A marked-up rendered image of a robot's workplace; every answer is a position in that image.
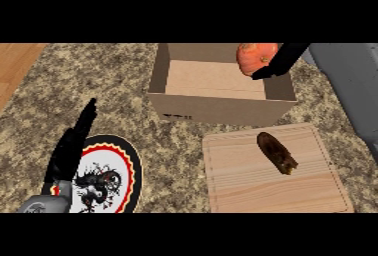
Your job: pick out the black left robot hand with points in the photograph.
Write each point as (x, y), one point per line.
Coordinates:
(71, 150)

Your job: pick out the brown cardboard box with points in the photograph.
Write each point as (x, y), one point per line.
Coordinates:
(221, 110)

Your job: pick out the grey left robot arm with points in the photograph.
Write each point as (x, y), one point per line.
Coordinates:
(46, 203)

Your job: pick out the white patterned plate, black rim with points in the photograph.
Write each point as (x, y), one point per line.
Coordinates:
(113, 166)

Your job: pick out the pale wooden cutting board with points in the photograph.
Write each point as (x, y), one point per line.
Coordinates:
(266, 190)

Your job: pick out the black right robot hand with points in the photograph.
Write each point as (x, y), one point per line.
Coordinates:
(285, 60)

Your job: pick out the grey appliance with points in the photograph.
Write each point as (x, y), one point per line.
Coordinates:
(348, 76)

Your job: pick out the dark brown oblong vegetable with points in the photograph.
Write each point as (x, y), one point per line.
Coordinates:
(276, 154)

